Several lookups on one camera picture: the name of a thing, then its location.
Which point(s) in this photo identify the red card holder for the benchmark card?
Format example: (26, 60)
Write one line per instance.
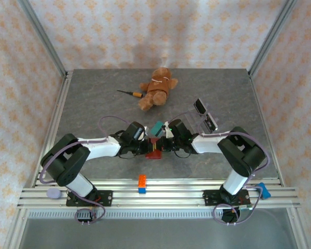
(153, 155)

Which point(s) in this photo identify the teal card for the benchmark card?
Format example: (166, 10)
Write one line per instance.
(155, 127)

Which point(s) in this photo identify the clear acrylic card stand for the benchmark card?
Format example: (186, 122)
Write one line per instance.
(194, 122)

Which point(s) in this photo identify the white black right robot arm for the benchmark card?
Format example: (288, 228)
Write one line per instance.
(207, 144)

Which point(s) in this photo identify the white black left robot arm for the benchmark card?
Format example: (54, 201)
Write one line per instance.
(103, 147)

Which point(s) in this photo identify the orange blue toy brick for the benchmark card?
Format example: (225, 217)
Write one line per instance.
(142, 181)

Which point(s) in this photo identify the brown teddy bear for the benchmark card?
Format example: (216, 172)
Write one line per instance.
(158, 88)

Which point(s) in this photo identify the small black connector box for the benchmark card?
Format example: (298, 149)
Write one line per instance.
(85, 216)

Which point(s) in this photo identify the lavender round object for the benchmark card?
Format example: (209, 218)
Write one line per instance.
(53, 194)

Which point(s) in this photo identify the blue clamp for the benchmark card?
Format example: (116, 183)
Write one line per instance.
(264, 192)

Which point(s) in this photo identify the aluminium rail frame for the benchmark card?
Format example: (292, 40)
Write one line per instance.
(171, 197)

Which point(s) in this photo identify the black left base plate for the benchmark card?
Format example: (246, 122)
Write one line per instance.
(106, 197)

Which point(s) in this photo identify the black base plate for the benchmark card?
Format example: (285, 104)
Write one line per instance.
(210, 197)
(106, 197)

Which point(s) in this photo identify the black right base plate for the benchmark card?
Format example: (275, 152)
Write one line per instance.
(210, 197)

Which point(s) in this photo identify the aluminium table side rail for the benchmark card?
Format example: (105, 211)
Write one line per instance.
(256, 90)
(59, 109)

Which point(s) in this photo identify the aluminium frame post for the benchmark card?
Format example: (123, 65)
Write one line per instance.
(272, 36)
(43, 36)

